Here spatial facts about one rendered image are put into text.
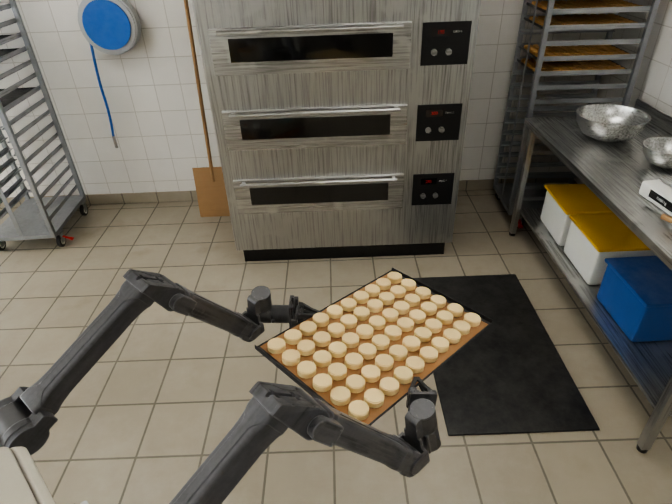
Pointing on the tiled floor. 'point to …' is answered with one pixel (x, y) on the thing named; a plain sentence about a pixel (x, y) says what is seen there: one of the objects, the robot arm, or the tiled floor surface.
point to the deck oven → (339, 121)
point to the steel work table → (636, 365)
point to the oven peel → (205, 178)
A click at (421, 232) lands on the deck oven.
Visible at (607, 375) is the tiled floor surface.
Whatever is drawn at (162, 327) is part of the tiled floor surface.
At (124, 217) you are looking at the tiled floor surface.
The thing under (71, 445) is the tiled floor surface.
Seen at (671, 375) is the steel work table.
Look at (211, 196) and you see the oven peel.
